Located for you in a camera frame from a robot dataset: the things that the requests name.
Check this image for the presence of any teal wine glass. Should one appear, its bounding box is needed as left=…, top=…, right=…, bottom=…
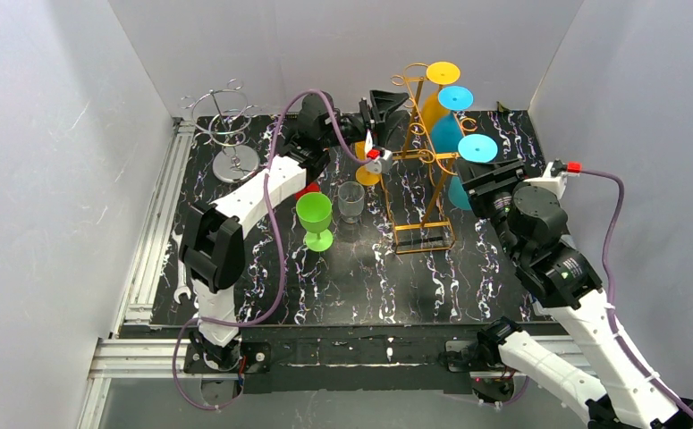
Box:
left=448, top=134, right=498, bottom=211

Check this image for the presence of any blue wine glass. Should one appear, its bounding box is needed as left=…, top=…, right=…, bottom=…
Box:
left=430, top=85, right=474, bottom=154

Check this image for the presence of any orange wine glass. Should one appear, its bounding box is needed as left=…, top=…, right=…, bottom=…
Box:
left=420, top=61, right=461, bottom=133
left=354, top=141, right=380, bottom=187

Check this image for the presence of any gold wire glass rack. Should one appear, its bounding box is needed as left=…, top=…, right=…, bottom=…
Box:
left=380, top=63, right=460, bottom=255

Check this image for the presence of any green plastic wine glass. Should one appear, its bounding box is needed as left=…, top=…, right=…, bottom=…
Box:
left=296, top=192, right=334, bottom=252

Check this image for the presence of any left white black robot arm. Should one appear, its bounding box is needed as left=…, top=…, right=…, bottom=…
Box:
left=178, top=89, right=410, bottom=348

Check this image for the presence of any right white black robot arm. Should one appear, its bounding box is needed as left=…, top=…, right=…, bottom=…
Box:
left=446, top=160, right=693, bottom=428

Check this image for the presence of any red plastic wine glass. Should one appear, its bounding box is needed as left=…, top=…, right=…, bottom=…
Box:
left=295, top=182, right=320, bottom=200

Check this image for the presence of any silver round glass rack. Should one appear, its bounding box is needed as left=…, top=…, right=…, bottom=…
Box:
left=181, top=79, right=260, bottom=184

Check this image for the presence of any clear glass tumbler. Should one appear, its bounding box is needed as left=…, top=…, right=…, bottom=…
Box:
left=337, top=181, right=365, bottom=224

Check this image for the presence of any silver wrench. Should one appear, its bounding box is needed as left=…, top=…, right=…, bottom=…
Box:
left=172, top=231, right=192, bottom=304

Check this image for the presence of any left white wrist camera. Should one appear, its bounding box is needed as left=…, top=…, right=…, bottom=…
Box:
left=364, top=130, right=393, bottom=175

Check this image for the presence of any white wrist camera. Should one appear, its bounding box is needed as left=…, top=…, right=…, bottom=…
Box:
left=364, top=130, right=393, bottom=175
left=526, top=159, right=569, bottom=200

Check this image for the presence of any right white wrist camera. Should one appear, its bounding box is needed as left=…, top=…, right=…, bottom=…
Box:
left=526, top=159, right=569, bottom=200

